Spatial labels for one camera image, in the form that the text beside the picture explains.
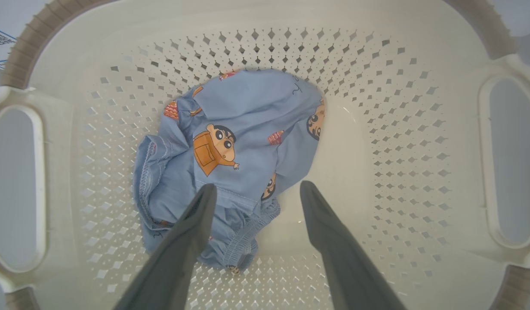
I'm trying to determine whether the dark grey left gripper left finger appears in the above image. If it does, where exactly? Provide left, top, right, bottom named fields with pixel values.
left=114, top=183, right=217, bottom=310

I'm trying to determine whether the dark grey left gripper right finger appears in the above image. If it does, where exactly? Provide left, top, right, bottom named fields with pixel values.
left=299, top=180, right=407, bottom=310

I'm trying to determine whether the blue cartoon print garment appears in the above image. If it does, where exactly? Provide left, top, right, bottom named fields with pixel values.
left=133, top=69, right=326, bottom=275

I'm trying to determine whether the cream perforated laundry basket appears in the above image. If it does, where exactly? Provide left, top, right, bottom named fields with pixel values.
left=0, top=0, right=530, bottom=310

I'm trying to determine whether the white paper with print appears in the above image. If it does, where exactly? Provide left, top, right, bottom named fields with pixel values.
left=0, top=26, right=17, bottom=69

